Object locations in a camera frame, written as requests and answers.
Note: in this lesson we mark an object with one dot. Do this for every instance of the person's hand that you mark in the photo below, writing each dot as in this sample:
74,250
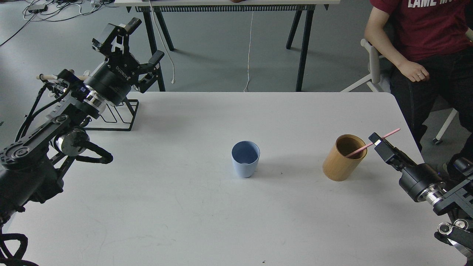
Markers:
413,71

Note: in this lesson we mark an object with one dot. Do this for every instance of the pink chopstick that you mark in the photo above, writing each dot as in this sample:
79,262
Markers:
368,145

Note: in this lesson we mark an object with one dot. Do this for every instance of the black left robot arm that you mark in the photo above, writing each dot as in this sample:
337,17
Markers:
54,133

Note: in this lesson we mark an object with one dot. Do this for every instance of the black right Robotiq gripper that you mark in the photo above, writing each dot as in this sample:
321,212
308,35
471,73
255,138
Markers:
415,179

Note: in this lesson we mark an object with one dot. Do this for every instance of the bamboo cylinder holder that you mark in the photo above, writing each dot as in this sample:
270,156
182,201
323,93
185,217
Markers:
339,165

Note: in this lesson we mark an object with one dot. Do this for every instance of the black wire cup rack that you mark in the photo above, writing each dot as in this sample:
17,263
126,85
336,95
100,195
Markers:
113,118

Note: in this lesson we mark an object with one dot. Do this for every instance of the white chair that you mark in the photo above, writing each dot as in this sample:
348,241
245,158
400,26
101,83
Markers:
378,80

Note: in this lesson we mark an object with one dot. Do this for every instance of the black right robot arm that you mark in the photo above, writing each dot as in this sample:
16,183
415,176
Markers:
446,196

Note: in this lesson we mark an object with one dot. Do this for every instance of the seated person red shirt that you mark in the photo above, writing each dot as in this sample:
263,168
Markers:
434,34

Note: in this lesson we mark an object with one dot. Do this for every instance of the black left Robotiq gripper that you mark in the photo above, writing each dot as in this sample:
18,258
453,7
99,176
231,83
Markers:
112,82

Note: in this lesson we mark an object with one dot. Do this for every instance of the blue plastic cup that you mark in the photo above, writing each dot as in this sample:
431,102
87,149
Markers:
245,157

